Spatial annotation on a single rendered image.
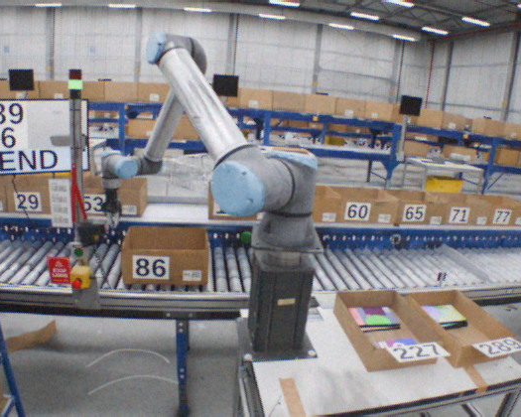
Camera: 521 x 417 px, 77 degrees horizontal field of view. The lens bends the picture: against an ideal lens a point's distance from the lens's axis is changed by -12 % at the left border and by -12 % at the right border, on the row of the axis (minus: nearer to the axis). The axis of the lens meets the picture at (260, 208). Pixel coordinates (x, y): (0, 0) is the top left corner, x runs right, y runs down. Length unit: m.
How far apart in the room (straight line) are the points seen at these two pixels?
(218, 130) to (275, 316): 0.62
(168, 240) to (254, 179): 1.07
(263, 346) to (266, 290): 0.22
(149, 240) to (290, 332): 0.95
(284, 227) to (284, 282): 0.18
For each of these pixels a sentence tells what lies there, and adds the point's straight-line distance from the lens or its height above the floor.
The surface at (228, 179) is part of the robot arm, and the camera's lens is 0.96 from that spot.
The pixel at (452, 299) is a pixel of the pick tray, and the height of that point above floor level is 0.80.
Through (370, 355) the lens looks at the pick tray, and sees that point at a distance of 1.30.
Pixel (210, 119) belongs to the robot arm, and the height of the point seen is 1.51.
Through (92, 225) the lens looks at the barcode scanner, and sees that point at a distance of 1.49.
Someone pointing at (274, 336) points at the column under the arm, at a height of 0.83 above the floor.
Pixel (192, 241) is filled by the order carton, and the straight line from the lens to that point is 1.93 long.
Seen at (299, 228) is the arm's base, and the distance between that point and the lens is 1.12.
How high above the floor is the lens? 1.59
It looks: 17 degrees down
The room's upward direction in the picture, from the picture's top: 5 degrees clockwise
